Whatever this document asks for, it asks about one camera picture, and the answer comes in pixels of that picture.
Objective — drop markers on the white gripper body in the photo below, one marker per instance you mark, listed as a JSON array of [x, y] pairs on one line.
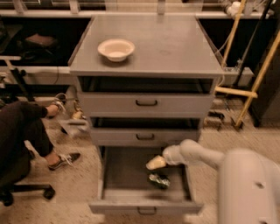
[[171, 155]]

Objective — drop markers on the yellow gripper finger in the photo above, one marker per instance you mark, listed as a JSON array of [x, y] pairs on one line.
[[156, 163]]

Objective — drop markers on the crushed green can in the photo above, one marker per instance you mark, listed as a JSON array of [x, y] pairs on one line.
[[159, 181]]

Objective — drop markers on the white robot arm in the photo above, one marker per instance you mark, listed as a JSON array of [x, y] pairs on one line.
[[248, 182]]

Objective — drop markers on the grey bottom drawer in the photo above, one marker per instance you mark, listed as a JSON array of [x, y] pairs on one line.
[[124, 186]]

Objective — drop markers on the grey drawer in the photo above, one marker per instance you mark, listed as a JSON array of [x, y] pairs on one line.
[[143, 132], [124, 186], [145, 97]]

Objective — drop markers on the grey middle drawer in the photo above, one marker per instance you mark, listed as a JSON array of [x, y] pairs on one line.
[[143, 132]]

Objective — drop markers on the grey drawer cabinet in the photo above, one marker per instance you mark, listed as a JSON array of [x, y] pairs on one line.
[[165, 47]]

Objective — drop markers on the grey top drawer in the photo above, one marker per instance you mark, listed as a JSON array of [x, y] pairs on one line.
[[145, 97]]

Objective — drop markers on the grey dustpan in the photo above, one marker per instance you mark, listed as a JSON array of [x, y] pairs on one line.
[[74, 127]]

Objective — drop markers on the black white sneaker near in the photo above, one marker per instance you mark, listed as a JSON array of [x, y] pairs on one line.
[[65, 159]]

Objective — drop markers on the black white sneaker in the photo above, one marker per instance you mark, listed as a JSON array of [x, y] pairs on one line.
[[57, 105], [65, 159]]

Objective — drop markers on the black white sneaker far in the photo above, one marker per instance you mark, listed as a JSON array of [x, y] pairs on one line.
[[57, 105]]

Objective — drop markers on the white paper bowl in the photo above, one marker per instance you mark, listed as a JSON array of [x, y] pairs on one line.
[[116, 49]]

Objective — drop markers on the seated person black trousers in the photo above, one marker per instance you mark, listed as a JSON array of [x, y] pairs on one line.
[[21, 121]]

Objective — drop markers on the black office chair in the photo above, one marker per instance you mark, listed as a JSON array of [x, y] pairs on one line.
[[19, 170]]

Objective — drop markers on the white plastic jug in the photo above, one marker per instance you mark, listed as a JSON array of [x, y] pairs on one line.
[[232, 8]]

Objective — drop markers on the black tripod stand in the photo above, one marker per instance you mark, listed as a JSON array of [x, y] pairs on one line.
[[19, 78]]

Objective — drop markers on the dark bag under bench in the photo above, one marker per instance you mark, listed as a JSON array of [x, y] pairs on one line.
[[36, 45]]

